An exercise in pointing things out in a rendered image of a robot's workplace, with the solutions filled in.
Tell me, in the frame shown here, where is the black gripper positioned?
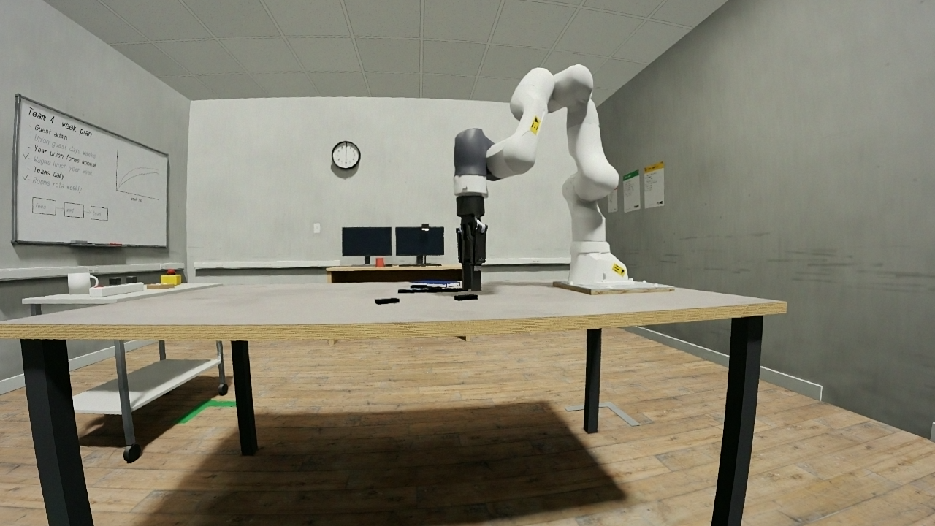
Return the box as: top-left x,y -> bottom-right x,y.
456,195 -> 488,291

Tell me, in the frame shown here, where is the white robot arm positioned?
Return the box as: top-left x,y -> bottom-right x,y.
454,64 -> 635,286

